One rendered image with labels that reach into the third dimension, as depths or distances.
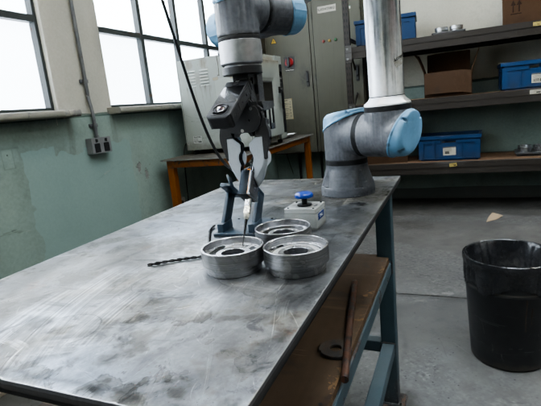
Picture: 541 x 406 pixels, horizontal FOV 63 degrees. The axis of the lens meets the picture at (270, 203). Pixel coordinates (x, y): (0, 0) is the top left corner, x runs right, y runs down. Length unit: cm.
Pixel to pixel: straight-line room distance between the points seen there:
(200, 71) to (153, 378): 279
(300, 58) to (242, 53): 390
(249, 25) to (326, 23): 385
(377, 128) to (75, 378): 86
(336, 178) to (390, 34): 38
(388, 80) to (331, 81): 345
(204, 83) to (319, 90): 174
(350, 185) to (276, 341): 75
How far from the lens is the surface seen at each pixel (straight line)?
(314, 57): 465
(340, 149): 121
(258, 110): 78
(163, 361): 53
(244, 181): 79
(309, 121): 465
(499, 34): 410
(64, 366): 57
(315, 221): 93
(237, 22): 80
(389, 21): 115
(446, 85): 413
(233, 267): 70
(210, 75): 314
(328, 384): 89
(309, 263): 67
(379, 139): 113
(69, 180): 260
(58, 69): 267
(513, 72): 420
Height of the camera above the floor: 106
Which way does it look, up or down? 12 degrees down
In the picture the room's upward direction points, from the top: 6 degrees counter-clockwise
